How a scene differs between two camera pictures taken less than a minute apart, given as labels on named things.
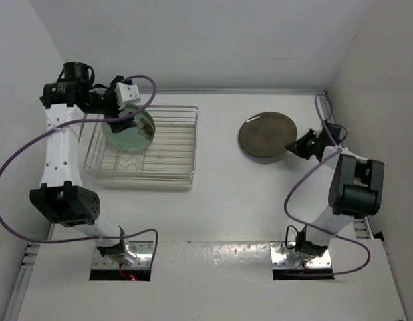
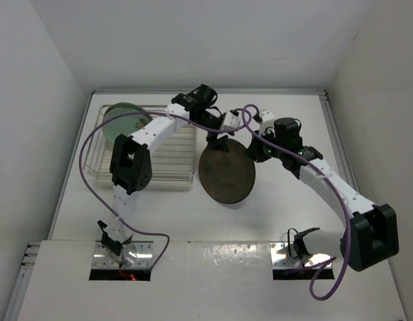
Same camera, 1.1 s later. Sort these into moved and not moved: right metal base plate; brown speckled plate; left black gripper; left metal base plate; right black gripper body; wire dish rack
Moved: brown speckled plate; left black gripper; right black gripper body
Not moved: wire dish rack; right metal base plate; left metal base plate
